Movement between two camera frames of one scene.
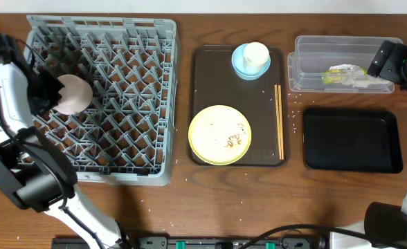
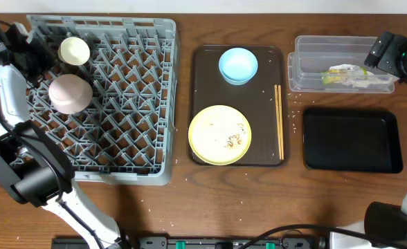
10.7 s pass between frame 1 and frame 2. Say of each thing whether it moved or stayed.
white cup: moved
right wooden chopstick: stayed
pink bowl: stayed
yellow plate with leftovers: stayed
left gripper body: moved
